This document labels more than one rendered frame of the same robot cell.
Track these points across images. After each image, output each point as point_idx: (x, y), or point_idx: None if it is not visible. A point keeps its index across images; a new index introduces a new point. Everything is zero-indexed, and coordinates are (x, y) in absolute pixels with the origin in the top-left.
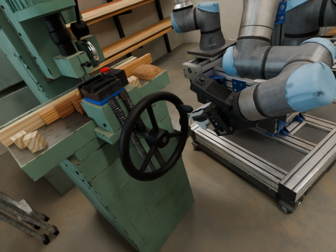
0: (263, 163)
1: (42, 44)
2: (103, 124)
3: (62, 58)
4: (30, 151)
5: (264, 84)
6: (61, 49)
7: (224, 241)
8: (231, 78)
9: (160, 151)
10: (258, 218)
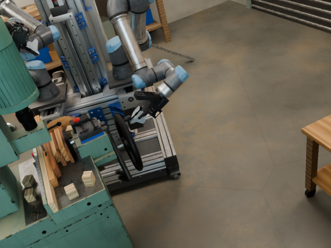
0: (144, 158)
1: (4, 131)
2: (106, 148)
3: (34, 131)
4: (89, 188)
5: (167, 80)
6: (31, 124)
7: (172, 223)
8: (86, 110)
9: (103, 180)
10: (171, 195)
